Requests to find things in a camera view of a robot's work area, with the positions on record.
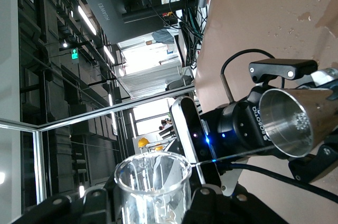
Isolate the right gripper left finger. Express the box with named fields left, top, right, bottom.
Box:
left=10, top=184, right=118, bottom=224

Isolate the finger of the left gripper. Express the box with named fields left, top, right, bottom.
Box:
left=288, top=135, right=338, bottom=184

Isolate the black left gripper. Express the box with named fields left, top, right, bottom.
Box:
left=200, top=59, right=338, bottom=161

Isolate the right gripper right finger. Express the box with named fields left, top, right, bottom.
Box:
left=184, top=185, right=288, bottom=224

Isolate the steel double cone jigger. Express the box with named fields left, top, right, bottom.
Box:
left=258, top=88, right=338, bottom=158

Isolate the clear glass measuring beaker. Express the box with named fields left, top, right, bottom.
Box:
left=114, top=151, right=193, bottom=224

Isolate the ceiling light strip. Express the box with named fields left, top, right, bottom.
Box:
left=104, top=45, right=116, bottom=64
left=78, top=5, right=97, bottom=36

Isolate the black left camera cable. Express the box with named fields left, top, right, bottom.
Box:
left=211, top=159, right=338, bottom=205

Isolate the thin black left gripper cable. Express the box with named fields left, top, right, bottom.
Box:
left=220, top=49, right=286, bottom=103

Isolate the tangle of black cables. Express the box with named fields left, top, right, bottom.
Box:
left=168, top=0, right=215, bottom=69

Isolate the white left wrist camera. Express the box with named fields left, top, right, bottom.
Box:
left=170, top=96, right=248, bottom=197

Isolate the aluminium cell frame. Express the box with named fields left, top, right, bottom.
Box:
left=0, top=84, right=196, bottom=209

